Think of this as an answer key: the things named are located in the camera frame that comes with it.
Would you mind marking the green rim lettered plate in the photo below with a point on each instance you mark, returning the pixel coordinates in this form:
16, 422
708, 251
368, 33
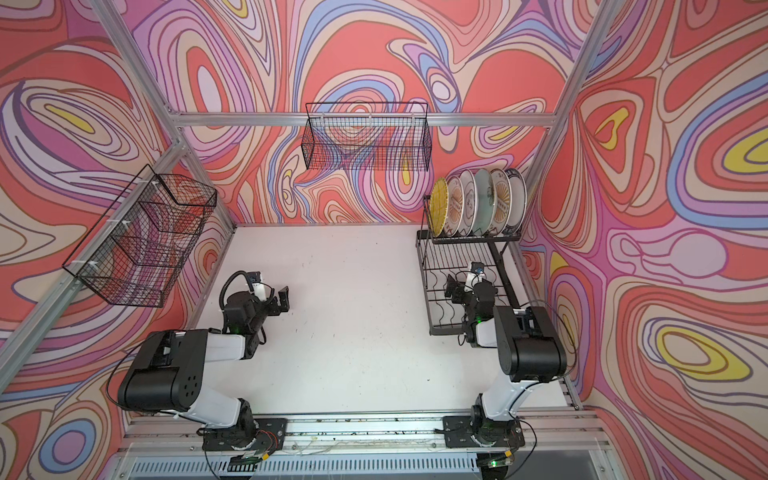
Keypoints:
518, 200

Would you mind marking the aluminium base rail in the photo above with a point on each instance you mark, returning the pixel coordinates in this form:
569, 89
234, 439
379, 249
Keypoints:
372, 432

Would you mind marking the large orange sunburst plate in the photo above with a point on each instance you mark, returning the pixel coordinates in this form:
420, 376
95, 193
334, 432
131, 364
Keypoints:
502, 205

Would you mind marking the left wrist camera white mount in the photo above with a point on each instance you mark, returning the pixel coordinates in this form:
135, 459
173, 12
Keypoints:
258, 288

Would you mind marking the light blue flower plate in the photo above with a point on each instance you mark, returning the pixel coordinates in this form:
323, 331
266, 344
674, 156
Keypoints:
485, 204

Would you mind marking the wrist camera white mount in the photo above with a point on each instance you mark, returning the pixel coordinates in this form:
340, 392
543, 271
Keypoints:
258, 288
476, 271

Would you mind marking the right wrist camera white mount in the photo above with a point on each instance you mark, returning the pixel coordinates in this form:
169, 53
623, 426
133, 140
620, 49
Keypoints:
476, 271

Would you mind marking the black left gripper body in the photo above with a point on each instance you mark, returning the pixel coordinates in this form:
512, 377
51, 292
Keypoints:
262, 312

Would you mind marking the yellow green woven tray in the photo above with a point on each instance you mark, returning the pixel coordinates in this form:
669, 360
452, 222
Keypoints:
438, 206

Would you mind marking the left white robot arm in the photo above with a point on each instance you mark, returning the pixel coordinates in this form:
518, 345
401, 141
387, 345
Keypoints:
167, 374

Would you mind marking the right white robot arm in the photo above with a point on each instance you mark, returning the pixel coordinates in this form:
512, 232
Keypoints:
528, 347

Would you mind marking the black wire basket left wall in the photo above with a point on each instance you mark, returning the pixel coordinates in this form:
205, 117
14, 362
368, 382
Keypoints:
146, 246

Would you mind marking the black two-tier dish rack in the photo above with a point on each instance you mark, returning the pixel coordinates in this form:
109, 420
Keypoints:
441, 256

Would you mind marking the black wire basket back wall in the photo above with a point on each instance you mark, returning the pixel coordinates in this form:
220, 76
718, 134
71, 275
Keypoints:
367, 136

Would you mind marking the white plate green quatrefoil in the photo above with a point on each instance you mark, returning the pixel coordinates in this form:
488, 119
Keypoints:
469, 190

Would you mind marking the small orange sunburst plate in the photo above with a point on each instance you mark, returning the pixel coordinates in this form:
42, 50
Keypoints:
455, 207

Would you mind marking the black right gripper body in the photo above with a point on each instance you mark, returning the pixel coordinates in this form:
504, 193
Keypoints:
462, 297

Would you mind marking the black wire basket wall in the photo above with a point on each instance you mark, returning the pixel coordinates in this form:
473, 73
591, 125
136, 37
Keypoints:
367, 136
146, 246

